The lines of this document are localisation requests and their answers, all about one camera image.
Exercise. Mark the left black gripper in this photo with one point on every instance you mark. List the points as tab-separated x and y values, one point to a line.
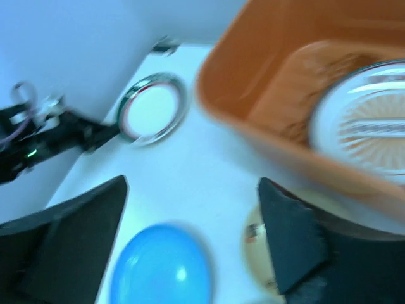
30	148

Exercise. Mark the white plate green rim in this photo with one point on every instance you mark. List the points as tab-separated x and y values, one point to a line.
152	108

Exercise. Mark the orange plastic bin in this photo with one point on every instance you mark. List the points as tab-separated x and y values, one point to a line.
276	59

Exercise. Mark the blue plastic plate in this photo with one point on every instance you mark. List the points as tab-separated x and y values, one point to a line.
162	264

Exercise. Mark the small beige patterned plate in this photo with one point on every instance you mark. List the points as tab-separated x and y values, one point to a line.
256	247

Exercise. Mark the white plate orange sunburst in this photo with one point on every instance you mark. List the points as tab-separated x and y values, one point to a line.
359	120

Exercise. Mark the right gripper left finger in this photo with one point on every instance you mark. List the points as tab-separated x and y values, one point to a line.
59	255

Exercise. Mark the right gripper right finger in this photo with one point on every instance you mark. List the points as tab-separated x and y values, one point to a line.
322	253

